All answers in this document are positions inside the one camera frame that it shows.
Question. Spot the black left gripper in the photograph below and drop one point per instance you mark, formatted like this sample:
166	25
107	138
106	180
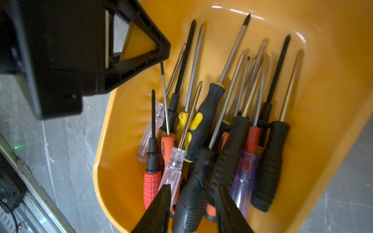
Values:
63	50

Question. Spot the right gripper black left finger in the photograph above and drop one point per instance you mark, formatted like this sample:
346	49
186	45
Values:
156	217

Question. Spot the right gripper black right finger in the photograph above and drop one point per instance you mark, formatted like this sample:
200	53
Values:
230	219

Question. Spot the black yellow handle screwdriver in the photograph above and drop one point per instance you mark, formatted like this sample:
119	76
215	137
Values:
201	125

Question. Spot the large black handle screwdriver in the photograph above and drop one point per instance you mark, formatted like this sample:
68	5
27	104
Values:
191	205

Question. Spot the black rubber handle screwdriver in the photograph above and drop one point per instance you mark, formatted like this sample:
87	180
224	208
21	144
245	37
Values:
228	159

